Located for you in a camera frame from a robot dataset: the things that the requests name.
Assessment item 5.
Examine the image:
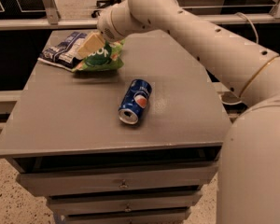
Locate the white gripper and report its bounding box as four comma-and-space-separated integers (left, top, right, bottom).
77, 4, 130, 59

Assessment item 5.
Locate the green chip bag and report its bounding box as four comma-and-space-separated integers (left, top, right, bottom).
72, 40, 125, 73

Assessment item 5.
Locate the blue chip bag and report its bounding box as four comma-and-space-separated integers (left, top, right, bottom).
38, 32, 87, 71

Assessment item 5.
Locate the blue pepsi can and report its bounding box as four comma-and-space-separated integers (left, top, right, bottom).
119, 79, 152, 125

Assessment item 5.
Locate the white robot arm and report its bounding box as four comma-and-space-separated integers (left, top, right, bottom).
97, 0, 280, 224

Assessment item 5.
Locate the grey metal railing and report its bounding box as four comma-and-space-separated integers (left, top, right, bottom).
0, 13, 280, 31

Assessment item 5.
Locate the grey drawer cabinet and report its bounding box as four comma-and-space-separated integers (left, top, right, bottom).
0, 28, 232, 224

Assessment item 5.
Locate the top grey drawer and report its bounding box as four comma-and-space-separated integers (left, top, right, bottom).
17, 162, 217, 196

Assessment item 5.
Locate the grey drawer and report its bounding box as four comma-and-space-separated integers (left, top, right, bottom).
63, 207, 190, 224
47, 190, 202, 215
17, 162, 217, 196

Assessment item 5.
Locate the middle grey drawer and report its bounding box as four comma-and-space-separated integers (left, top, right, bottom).
47, 190, 202, 215

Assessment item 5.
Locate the bottom grey drawer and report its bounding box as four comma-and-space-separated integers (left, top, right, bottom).
63, 207, 190, 224

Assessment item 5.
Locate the white cable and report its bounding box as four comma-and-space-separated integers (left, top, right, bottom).
220, 11, 259, 106

